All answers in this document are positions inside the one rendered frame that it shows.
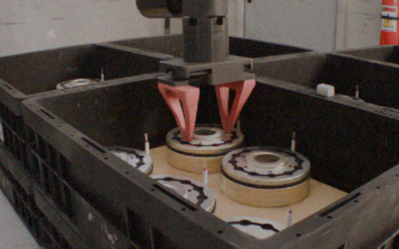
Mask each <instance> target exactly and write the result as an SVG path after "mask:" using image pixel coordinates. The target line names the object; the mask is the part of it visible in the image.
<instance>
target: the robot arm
mask: <svg viewBox="0 0 399 249"><path fill-rule="evenodd" d="M136 8H137V9H138V11H139V13H141V14H142V15H143V16H144V17H146V18H148V19H151V18H182V27H183V28H182V46H183V58H182V59H174V60H167V61H161V62H160V73H164V74H168V73H169V72H171V75H169V76H164V77H159V78H157V80H158V89H159V90H160V92H161V93H162V96H163V98H164V99H165V100H166V102H167V104H168V106H169V108H170V109H171V111H172V112H173V115H174V116H175V119H176V121H177V124H178V127H179V129H180V131H181V134H182V137H183V139H184V140H186V141H188V142H192V135H193V131H194V125H195V120H196V110H197V105H198V99H199V93H200V89H199V88H197V87H192V86H189V85H188V80H191V79H197V78H202V83H203V84H209V85H214V86H215V90H216V95H217V100H218V108H219V112H220V117H221V120H222V127H223V130H224V131H225V132H232V130H233V127H234V125H235V123H236V121H237V118H238V115H239V113H240V111H241V109H242V107H243V105H244V104H245V102H246V100H247V99H248V96H249V94H250V92H251V90H252V88H253V87H254V86H255V74H251V73H246V72H243V69H252V58H246V57H240V56H235V55H229V25H228V17H226V15H228V0H136ZM185 17H186V18H185ZM229 88H232V89H235V90H236V91H237V93H236V96H235V99H234V102H233V106H232V109H231V112H230V115H229V112H228V98H229ZM179 99H180V100H181V102H182V106H183V111H184V115H185V119H184V116H183V113H182V110H181V105H180V103H179Z"/></svg>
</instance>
